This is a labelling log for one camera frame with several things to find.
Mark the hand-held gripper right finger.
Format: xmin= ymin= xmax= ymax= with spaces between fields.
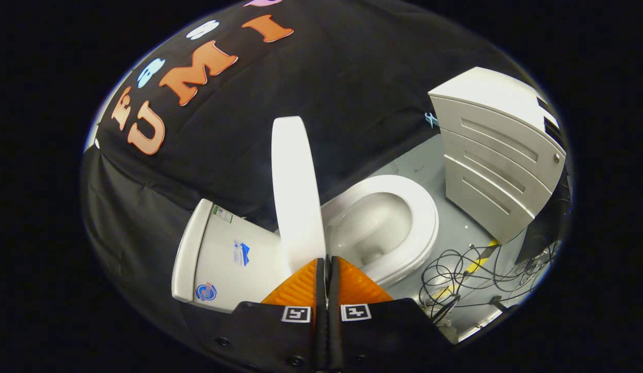
xmin=328 ymin=255 xmax=455 ymax=373

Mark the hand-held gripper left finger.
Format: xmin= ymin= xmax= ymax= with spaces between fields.
xmin=207 ymin=257 xmax=329 ymax=373

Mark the white toilet lid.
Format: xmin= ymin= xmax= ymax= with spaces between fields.
xmin=271 ymin=116 xmax=327 ymax=272

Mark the white toilet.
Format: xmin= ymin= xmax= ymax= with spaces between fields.
xmin=171 ymin=175 xmax=440 ymax=314

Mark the white toilet seat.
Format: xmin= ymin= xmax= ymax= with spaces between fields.
xmin=321 ymin=175 xmax=440 ymax=288

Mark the yellow floor tape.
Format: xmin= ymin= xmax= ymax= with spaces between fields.
xmin=430 ymin=238 xmax=501 ymax=306

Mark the white drawer cabinet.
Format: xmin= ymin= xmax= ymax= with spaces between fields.
xmin=428 ymin=66 xmax=566 ymax=245

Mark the black backdrop cloth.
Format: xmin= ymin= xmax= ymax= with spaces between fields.
xmin=81 ymin=0 xmax=534 ymax=332

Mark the tangle of black cables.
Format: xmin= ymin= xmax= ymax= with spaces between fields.
xmin=419 ymin=243 xmax=558 ymax=324

